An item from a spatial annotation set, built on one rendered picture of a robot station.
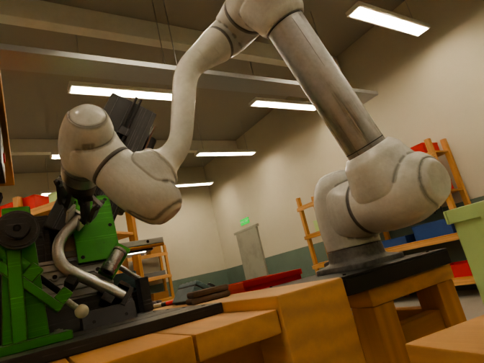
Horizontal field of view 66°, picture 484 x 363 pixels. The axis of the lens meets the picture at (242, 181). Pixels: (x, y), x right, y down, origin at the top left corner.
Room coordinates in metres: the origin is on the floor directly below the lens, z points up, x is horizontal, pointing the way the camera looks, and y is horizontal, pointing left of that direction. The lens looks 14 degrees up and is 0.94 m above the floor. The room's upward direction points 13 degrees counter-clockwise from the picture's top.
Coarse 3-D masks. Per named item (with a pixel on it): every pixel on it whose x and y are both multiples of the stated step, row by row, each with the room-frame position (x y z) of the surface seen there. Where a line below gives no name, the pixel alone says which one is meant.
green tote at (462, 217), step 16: (464, 208) 0.47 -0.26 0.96; (480, 208) 0.46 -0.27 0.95; (448, 224) 0.50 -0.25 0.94; (464, 224) 0.48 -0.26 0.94; (480, 224) 0.47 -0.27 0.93; (464, 240) 0.49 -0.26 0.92; (480, 240) 0.47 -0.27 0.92; (480, 256) 0.48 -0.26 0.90; (480, 272) 0.49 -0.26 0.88; (480, 288) 0.49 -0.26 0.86
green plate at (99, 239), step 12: (108, 204) 1.10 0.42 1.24; (108, 216) 1.09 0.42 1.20; (84, 228) 1.04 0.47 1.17; (96, 228) 1.06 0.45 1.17; (108, 228) 1.08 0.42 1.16; (84, 240) 1.03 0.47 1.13; (96, 240) 1.05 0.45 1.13; (108, 240) 1.07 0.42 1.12; (84, 252) 1.02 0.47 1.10; (96, 252) 1.04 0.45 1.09; (108, 252) 1.05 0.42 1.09
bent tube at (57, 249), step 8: (72, 224) 0.99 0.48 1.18; (88, 224) 1.04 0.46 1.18; (64, 232) 0.98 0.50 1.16; (72, 232) 1.00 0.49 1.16; (56, 240) 0.97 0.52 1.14; (64, 240) 0.98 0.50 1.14; (56, 248) 0.96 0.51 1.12; (56, 256) 0.95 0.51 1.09; (64, 256) 0.97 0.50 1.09; (56, 264) 0.95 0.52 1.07; (64, 264) 0.96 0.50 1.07; (64, 272) 0.96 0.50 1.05; (72, 272) 0.96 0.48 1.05; (80, 272) 0.96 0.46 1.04; (80, 280) 0.97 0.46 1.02; (88, 280) 0.97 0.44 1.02; (96, 280) 0.97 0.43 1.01; (104, 280) 0.99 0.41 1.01; (96, 288) 0.98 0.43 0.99; (104, 288) 0.98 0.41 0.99; (112, 288) 0.98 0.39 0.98; (120, 288) 1.00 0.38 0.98; (120, 296) 0.99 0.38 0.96
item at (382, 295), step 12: (420, 276) 0.97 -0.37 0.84; (432, 276) 0.99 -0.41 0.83; (444, 276) 1.02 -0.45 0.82; (372, 288) 0.88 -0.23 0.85; (384, 288) 0.90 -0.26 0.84; (396, 288) 0.92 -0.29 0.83; (408, 288) 0.94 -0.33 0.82; (420, 288) 0.96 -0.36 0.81; (360, 300) 0.90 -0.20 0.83; (372, 300) 0.87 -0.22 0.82; (384, 300) 0.89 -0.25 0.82
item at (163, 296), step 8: (160, 248) 9.96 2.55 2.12; (128, 256) 9.42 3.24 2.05; (144, 256) 9.58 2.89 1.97; (152, 256) 9.69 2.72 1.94; (160, 256) 10.30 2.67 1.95; (160, 264) 10.32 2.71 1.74; (168, 264) 9.96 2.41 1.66; (152, 272) 9.74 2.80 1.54; (160, 272) 9.86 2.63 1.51; (168, 272) 9.94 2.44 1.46; (152, 280) 9.64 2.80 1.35; (152, 296) 9.83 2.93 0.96; (160, 296) 9.83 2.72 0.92; (168, 296) 9.95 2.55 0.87
